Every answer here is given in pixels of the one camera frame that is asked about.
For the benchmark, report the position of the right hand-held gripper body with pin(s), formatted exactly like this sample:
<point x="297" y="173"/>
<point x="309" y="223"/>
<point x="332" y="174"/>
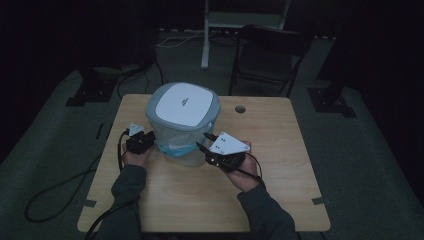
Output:
<point x="228" y="150"/>

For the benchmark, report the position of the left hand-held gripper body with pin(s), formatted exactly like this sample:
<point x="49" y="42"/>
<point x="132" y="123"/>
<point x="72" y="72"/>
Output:
<point x="138" y="143"/>

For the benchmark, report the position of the clear bin liner blue edge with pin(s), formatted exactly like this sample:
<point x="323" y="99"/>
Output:
<point x="175" y="146"/>

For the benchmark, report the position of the grey bin with white lid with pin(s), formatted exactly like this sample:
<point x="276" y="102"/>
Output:
<point x="184" y="103"/>

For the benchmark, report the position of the person's right hand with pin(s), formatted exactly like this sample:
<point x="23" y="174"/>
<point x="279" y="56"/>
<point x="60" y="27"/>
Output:
<point x="246" y="176"/>

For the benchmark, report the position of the black stand base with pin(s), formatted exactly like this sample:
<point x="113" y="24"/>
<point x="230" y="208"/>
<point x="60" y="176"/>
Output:
<point x="91" y="93"/>
<point x="331" y="103"/>

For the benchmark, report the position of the grey tape piece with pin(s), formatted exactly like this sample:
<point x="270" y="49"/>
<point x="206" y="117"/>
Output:
<point x="320" y="200"/>
<point x="87" y="202"/>

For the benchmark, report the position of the white metal stand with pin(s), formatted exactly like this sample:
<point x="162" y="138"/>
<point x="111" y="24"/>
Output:
<point x="206" y="43"/>

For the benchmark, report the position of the black folding chair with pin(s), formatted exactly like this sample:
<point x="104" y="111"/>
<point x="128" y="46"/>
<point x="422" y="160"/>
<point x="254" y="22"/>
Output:
<point x="266" y="56"/>

